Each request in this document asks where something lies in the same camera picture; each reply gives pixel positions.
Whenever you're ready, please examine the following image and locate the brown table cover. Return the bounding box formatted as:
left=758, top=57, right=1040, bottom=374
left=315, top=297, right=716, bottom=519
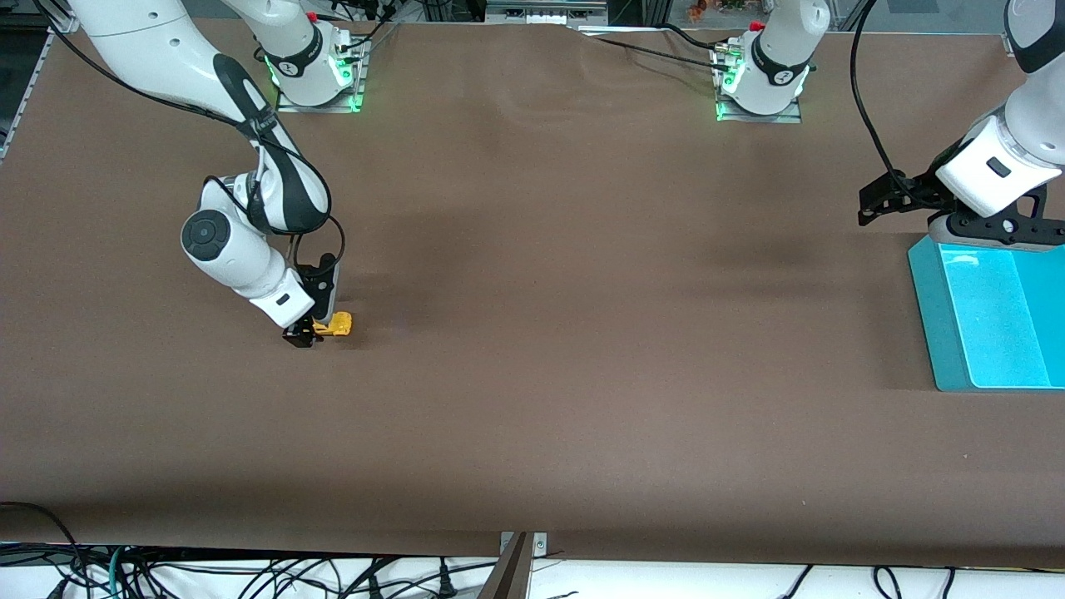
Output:
left=0, top=15, right=1065, bottom=572

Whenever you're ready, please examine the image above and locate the black looped floor cable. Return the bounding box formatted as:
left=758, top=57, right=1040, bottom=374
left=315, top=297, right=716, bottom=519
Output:
left=0, top=502, right=88, bottom=599

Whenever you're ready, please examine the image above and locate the grey power strip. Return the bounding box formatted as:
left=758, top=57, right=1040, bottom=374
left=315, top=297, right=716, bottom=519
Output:
left=485, top=0, right=609, bottom=26

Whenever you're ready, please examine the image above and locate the teal plastic bin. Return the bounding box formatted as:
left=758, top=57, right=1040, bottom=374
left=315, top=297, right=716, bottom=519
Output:
left=907, top=233, right=1065, bottom=393

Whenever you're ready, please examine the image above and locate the metal table edge rail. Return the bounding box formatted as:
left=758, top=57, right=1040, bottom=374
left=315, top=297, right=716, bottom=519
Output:
left=0, top=30, right=55, bottom=161

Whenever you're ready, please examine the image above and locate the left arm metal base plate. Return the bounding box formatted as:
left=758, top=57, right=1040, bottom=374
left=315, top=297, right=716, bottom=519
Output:
left=713, top=42, right=805, bottom=125

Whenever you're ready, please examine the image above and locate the long black table cable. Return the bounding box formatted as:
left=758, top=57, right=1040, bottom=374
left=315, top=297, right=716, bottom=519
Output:
left=574, top=27, right=733, bottom=74

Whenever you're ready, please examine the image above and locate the dark table support beam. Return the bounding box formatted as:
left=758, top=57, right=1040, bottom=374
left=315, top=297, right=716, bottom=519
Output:
left=477, top=532, right=533, bottom=599

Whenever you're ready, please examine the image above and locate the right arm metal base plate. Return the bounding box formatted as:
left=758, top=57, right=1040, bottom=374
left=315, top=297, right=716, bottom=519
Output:
left=275, top=35, right=369, bottom=114

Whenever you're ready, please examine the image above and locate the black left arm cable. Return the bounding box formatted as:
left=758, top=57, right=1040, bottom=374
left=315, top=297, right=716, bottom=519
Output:
left=849, top=0, right=916, bottom=196

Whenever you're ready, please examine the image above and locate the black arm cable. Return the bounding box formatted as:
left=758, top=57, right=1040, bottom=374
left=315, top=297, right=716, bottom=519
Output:
left=849, top=0, right=916, bottom=196
left=33, top=0, right=346, bottom=280

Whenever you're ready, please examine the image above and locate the short black table cable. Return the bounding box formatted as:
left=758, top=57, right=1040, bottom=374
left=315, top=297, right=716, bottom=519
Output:
left=661, top=22, right=737, bottom=55

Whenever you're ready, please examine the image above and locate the black base cable bundle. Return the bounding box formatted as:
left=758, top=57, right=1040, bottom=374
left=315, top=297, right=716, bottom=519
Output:
left=333, top=0, right=402, bottom=59

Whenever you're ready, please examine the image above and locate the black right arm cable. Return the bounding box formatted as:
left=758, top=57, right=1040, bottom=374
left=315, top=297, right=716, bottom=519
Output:
left=33, top=0, right=346, bottom=280

